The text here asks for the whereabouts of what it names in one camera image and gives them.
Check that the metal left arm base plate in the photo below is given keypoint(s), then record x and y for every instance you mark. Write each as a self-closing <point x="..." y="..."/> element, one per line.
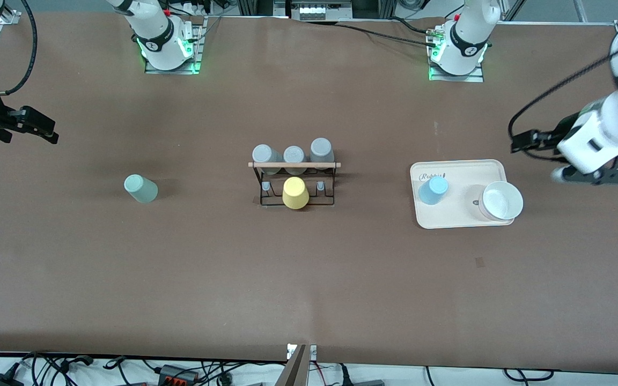
<point x="456" y="78"/>

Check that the black plug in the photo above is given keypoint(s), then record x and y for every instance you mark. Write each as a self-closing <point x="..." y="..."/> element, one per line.
<point x="362" y="383"/>

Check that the grey cup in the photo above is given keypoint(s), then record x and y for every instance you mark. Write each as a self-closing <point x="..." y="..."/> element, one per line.
<point x="294" y="154"/>
<point x="321" y="147"/>
<point x="263" y="154"/>

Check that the beige plastic tray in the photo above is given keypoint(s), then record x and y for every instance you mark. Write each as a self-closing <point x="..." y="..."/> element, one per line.
<point x="454" y="212"/>

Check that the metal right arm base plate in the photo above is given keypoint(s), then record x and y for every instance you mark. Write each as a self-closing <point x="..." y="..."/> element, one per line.
<point x="197" y="48"/>

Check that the yellow cup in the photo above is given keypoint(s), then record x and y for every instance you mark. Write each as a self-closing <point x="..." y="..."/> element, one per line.
<point x="295" y="194"/>

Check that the white label plate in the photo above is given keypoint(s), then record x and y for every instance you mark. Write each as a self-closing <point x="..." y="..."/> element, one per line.
<point x="312" y="353"/>

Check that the white power strip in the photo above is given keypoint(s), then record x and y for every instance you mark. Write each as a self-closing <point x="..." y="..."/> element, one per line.
<point x="317" y="10"/>

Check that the mint green cup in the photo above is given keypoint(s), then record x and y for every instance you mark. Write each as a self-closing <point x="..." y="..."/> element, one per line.
<point x="140" y="188"/>

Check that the light blue cup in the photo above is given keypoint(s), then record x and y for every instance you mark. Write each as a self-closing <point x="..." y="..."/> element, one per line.
<point x="433" y="190"/>

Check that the white bowl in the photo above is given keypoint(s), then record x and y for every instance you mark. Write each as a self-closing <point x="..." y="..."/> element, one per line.
<point x="502" y="201"/>

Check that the orange black connector block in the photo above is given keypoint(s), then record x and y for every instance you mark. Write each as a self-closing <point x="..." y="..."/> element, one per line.
<point x="177" y="374"/>

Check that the grey angled metal bar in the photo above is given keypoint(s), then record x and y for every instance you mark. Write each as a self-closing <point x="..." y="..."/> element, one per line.
<point x="294" y="370"/>

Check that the black power adapter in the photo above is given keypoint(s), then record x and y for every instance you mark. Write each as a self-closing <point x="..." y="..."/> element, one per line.
<point x="0" y="380"/>

